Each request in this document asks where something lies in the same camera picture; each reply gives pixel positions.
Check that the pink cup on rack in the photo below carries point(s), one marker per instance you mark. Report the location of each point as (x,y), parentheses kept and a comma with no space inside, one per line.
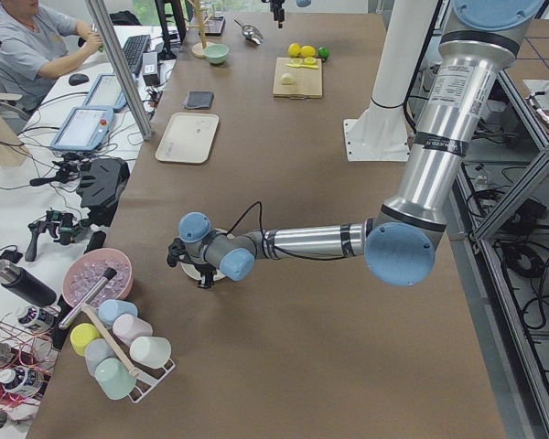
(128,328)

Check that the blue teach pendant near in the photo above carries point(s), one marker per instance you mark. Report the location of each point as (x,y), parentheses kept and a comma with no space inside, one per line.
(84,129)

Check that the black thermos bottle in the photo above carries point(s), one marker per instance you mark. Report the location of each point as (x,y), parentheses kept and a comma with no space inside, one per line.
(25,285)

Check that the folded grey cloth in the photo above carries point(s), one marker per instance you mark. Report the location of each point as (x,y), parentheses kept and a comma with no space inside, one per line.
(198,100)

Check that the mint green bowl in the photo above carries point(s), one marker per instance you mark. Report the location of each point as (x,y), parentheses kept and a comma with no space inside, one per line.
(216,54)

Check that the metal ice scoop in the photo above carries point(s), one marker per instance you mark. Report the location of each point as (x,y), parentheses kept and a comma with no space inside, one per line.
(250,33)

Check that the aluminium frame post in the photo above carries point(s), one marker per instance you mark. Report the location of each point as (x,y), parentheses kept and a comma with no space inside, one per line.
(115,54)

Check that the whole lemon lower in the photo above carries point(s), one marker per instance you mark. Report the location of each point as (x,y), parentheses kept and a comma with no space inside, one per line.
(308,51)

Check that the white cup on rack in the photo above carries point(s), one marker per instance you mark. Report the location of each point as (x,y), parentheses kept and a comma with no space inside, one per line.
(153,352)

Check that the mint cup on rack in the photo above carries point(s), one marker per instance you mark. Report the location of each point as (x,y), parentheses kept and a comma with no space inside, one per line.
(114,378)

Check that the black keyboard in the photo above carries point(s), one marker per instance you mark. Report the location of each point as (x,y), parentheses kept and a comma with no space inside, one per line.
(134,48)

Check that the whole lemon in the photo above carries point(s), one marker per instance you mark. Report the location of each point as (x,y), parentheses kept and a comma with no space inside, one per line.
(308,51)
(294,50)

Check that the green lime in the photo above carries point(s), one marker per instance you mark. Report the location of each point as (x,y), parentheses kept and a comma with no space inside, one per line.
(323,53)

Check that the black monitor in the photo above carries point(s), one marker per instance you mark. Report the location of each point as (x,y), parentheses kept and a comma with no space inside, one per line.
(173,27)

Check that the seated person grey shirt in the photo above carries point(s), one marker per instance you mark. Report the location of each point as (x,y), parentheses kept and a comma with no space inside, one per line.
(39,45)

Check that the cream rabbit serving tray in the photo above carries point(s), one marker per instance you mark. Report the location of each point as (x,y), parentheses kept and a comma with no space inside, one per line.
(188,138)

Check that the yellow plastic knife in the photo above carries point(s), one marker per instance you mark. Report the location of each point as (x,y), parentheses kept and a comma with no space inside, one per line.
(303,66)

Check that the pink bowl of ice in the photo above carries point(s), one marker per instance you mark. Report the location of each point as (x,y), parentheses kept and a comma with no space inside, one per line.
(90,268)

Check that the wooden cup tree stand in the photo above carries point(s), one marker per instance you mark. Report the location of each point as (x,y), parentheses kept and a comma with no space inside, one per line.
(198,50)

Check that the black computer mouse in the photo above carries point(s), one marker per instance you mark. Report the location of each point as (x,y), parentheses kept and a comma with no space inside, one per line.
(78,79)

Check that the blue cup on rack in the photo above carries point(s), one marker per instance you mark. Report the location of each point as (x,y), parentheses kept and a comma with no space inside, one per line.
(109,310)

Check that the beige round shallow bowl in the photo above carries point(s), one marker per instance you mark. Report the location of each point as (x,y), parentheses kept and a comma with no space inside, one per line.
(197,242)

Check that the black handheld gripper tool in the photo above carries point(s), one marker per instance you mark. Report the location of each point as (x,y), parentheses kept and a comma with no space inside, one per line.
(62,227)

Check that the grey cup on rack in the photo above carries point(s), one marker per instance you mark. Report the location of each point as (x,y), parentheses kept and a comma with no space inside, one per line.
(96,352)

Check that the steel muddler black tip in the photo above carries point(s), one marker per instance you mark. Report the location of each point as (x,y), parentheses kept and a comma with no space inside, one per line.
(107,276)

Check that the white wire cup rack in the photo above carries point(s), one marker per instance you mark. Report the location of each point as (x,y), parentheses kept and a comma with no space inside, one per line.
(145,382)

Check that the blue teach pendant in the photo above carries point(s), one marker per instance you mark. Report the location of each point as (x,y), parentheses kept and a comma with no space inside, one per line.
(106,91)
(84,129)

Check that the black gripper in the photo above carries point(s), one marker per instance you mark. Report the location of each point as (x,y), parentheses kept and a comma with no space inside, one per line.
(277,8)
(205,275)

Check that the white steamed bun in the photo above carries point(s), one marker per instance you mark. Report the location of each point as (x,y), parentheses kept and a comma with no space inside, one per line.
(287,79)

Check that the whole lemon upper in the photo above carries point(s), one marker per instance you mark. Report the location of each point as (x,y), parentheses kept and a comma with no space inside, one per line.
(294,50)

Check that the yellow cup on rack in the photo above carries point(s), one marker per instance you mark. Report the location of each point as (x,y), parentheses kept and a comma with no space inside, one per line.
(82,335)

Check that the blue teach pendant far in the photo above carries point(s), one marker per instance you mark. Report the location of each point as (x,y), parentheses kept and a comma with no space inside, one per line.
(106,91)

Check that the wooden cutting board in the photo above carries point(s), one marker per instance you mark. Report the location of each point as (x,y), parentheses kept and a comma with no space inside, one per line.
(309,83)

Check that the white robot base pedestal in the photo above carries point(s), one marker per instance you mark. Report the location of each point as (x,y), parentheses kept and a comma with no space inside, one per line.
(380,133)

